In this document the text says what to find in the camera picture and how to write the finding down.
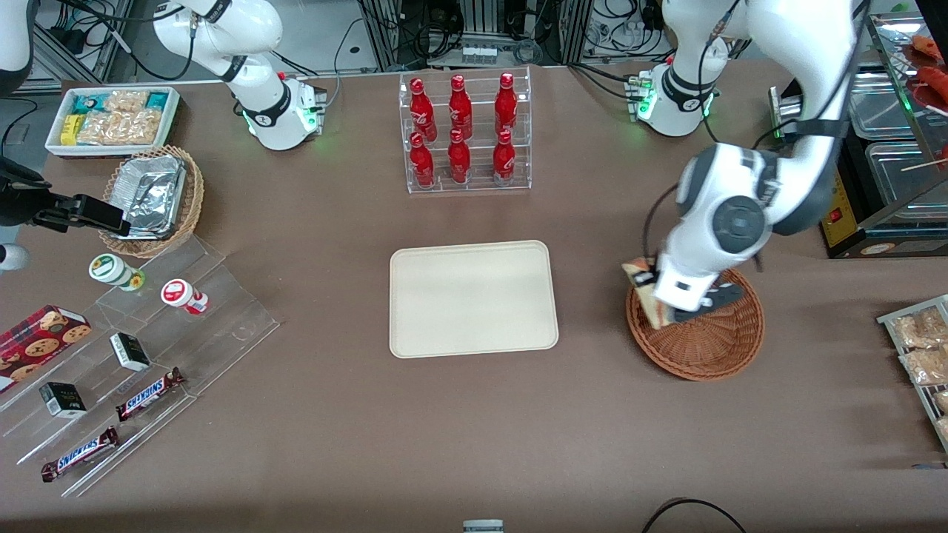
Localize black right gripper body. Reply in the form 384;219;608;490
0;156;54;227

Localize triangular sandwich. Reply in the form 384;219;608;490
621;257;673;331

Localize brown wicker basket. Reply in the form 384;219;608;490
626;250;765;382

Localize light tan wicker basket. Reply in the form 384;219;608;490
99;145;205;259

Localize beige plastic tray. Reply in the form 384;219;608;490
389;240;560;360

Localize green lid yogurt cup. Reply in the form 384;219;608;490
88;253;146;292

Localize stacked aluminium foil containers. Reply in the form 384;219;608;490
110;155;187;240

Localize large clear cracker bag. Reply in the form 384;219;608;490
77;110;162;146

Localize small clear cracker bag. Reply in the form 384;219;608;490
103;90;150;114

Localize white rectangular snack bin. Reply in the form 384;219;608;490
44;87;183;159

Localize red lid yogurt cup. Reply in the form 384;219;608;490
160;278;210;316

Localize red cookie box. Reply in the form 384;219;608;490
0;304;94;394

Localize small black carton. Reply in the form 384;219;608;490
38;381;88;420
109;332;152;372

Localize clear acrylic stepped shelf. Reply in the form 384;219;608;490
0;235;281;499

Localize red cola bottle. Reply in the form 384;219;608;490
494;73;519;136
409;133;436;189
447;129;473;185
448;75;474;141
492;130;517;187
409;78;438;142

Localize snickers chocolate bar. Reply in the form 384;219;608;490
115;367;187;423
40;426;121;483

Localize small grey metal box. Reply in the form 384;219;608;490
769;84;807;140

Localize clear acrylic bottle rack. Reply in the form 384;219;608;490
398;65;533;195

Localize black food warmer cabinet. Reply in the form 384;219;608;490
770;10;948;260

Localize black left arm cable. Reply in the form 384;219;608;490
641;182;681;261

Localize black cable loop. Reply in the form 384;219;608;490
640;497;750;533

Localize grey wire rack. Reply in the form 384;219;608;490
876;294;948;455

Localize aluminium frame rack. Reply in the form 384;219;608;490
354;0;595;72

